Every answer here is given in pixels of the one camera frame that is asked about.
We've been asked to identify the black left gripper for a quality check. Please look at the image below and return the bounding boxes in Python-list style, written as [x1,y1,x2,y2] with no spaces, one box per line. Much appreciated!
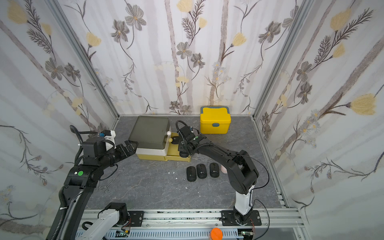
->
[97,140,140,171]

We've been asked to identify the black computer mouse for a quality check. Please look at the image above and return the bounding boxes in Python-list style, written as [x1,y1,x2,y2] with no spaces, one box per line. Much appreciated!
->
[210,163,220,178]
[196,164,208,179]
[186,166,197,182]
[171,137,180,145]

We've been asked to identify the yellow bottom drawer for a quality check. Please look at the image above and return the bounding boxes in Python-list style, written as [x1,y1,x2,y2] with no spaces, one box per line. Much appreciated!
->
[165,143,191,163]

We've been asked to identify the three-drawer cabinet olive white yellow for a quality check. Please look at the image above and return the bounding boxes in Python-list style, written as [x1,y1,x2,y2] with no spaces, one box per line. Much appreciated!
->
[129,116,171,161]

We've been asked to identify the pink computer mouse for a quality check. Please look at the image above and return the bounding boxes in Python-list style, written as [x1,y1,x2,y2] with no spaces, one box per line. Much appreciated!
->
[221,166,228,174]

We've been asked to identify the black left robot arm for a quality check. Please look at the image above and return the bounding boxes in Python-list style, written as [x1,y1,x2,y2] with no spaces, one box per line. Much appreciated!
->
[47,137,139,240]

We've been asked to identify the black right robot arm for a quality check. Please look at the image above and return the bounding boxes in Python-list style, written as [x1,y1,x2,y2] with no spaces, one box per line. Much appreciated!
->
[176,121,259,225]

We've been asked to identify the yellow storage box grey latch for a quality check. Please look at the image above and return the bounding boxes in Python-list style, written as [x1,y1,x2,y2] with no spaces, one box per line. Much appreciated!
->
[200,106,232,135]

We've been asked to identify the metal scissors on floor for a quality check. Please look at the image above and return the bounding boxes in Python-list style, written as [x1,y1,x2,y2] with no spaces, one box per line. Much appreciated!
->
[97,172,121,194]

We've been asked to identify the orange round cap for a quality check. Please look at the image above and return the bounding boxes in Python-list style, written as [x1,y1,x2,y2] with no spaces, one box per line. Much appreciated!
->
[209,228,224,240]

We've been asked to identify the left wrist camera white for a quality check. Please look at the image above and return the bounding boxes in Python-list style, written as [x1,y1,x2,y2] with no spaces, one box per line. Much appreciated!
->
[99,130,116,151]

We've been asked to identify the black corrugated cable conduit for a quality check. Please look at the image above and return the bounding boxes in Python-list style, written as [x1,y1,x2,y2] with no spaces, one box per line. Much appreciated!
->
[49,184,68,240]

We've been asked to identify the aluminium frame corner post right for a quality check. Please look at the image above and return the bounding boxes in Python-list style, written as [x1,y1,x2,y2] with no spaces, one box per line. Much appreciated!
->
[252,1,314,119]

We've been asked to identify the aluminium frame corner post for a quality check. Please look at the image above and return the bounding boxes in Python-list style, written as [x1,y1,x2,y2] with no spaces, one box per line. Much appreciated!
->
[252,1,314,119]
[45,1,120,119]

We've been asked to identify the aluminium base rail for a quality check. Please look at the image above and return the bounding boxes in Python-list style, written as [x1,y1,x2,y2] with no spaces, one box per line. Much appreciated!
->
[74,208,307,240]

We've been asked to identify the aluminium frame corner post left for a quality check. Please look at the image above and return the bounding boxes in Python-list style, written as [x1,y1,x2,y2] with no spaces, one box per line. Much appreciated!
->
[45,1,120,119]

